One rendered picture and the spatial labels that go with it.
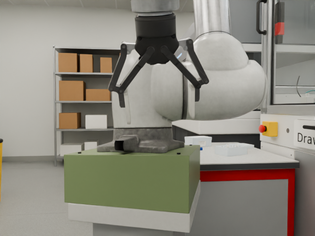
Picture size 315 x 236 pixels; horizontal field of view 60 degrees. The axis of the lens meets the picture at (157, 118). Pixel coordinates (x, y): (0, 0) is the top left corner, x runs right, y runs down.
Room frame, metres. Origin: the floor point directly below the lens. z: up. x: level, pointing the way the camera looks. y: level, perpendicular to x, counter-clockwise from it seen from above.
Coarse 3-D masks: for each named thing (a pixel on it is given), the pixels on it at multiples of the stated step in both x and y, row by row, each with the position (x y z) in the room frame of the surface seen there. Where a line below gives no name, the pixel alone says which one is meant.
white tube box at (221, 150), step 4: (232, 144) 1.33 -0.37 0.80; (216, 148) 1.27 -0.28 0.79; (220, 148) 1.25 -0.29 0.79; (224, 148) 1.23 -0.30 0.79; (228, 148) 1.21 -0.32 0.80; (232, 148) 1.22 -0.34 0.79; (236, 148) 1.23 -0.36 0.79; (240, 148) 1.25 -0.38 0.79; (244, 148) 1.26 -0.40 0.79; (216, 152) 1.27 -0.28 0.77; (220, 152) 1.25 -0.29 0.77; (224, 152) 1.23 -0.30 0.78; (228, 152) 1.21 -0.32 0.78; (232, 152) 1.22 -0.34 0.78; (236, 152) 1.23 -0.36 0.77; (240, 152) 1.25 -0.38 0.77; (244, 152) 1.26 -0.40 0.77
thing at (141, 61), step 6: (150, 48) 0.51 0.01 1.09; (144, 54) 0.51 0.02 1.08; (150, 54) 0.51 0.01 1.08; (138, 60) 0.53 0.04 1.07; (144, 60) 0.52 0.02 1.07; (132, 66) 0.55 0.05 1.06; (138, 66) 0.53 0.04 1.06; (132, 72) 0.53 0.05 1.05; (126, 78) 0.53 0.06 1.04; (132, 78) 0.54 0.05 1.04; (120, 84) 0.56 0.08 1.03; (126, 84) 0.54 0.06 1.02; (120, 90) 0.54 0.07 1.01
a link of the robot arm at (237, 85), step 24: (216, 0) 0.74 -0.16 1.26; (216, 24) 0.72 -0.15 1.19; (216, 48) 0.67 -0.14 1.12; (240, 48) 0.69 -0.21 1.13; (192, 72) 0.66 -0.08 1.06; (216, 72) 0.66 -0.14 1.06; (240, 72) 0.66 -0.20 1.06; (264, 72) 0.70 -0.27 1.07; (216, 96) 0.65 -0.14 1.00; (240, 96) 0.65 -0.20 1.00; (264, 96) 0.68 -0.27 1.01
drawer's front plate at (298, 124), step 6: (294, 120) 1.14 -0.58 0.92; (300, 120) 1.10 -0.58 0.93; (306, 120) 1.07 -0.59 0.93; (312, 120) 1.06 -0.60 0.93; (294, 126) 1.14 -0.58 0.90; (300, 126) 1.10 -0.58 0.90; (294, 132) 1.14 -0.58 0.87; (300, 132) 1.10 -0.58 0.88; (306, 132) 1.07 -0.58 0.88; (312, 132) 1.03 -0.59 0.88; (294, 138) 1.14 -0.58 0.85; (300, 138) 1.10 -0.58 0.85; (306, 138) 1.07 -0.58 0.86; (312, 138) 1.03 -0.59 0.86; (294, 144) 1.14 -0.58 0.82; (300, 144) 1.10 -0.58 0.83; (306, 144) 1.07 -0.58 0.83; (312, 144) 1.03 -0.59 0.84
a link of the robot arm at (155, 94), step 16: (128, 64) 0.66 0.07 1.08; (160, 64) 0.66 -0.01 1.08; (144, 80) 0.65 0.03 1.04; (160, 80) 0.65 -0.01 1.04; (176, 80) 0.65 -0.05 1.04; (112, 96) 0.70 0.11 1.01; (128, 96) 0.65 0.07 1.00; (144, 96) 0.65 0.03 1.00; (160, 96) 0.65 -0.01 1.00; (176, 96) 0.65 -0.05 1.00; (112, 112) 0.70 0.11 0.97; (144, 112) 0.65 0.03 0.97; (160, 112) 0.65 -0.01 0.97; (176, 112) 0.67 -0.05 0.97
